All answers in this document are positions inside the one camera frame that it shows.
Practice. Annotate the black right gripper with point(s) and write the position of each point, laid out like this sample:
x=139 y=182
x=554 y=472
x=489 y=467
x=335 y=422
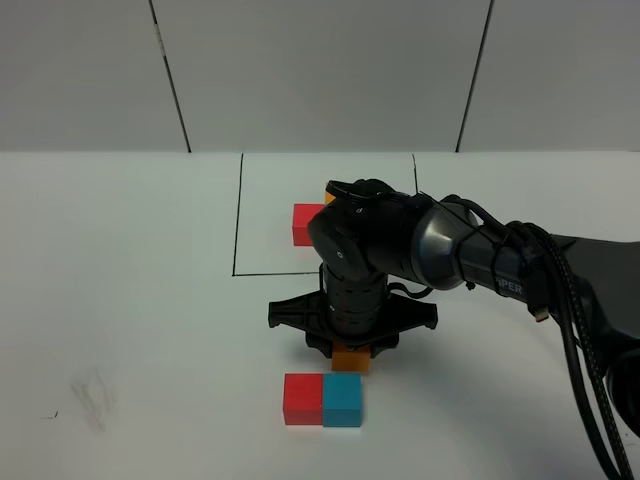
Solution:
x=354 y=307

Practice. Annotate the blue cube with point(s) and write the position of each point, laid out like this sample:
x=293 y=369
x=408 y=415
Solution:
x=342 y=402

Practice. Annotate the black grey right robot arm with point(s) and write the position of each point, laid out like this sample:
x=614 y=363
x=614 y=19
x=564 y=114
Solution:
x=383 y=252

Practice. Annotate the red template cube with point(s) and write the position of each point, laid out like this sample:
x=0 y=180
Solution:
x=303 y=213

